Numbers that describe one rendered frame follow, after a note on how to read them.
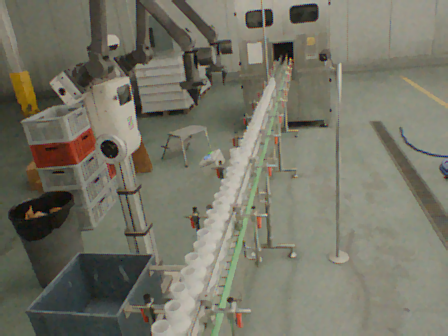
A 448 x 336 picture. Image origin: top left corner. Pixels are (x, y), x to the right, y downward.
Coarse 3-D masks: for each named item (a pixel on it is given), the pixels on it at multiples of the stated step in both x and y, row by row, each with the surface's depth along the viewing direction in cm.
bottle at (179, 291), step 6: (180, 282) 84; (174, 288) 84; (180, 288) 85; (186, 288) 83; (174, 294) 82; (180, 294) 82; (186, 294) 83; (180, 300) 82; (186, 300) 83; (192, 300) 85; (186, 306) 83; (192, 306) 83; (186, 312) 82; (192, 312) 84; (192, 318) 84; (198, 324) 87; (198, 330) 87
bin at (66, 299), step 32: (96, 256) 140; (128, 256) 137; (64, 288) 132; (96, 288) 147; (128, 288) 144; (160, 288) 140; (32, 320) 115; (64, 320) 113; (96, 320) 110; (128, 320) 114
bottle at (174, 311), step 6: (174, 300) 79; (168, 306) 79; (174, 306) 80; (180, 306) 78; (168, 312) 76; (174, 312) 76; (180, 312) 77; (168, 318) 77; (174, 318) 77; (180, 318) 77; (186, 318) 79; (174, 324) 77; (180, 324) 77; (186, 324) 78; (174, 330) 77; (180, 330) 77; (186, 330) 78
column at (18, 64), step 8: (0, 0) 914; (0, 8) 916; (0, 16) 907; (8, 16) 927; (0, 24) 915; (8, 24) 935; (0, 32) 924; (8, 32) 940; (8, 40) 928; (8, 48) 937; (16, 48) 956; (8, 56) 945; (16, 56) 964; (16, 64) 950; (16, 72) 959
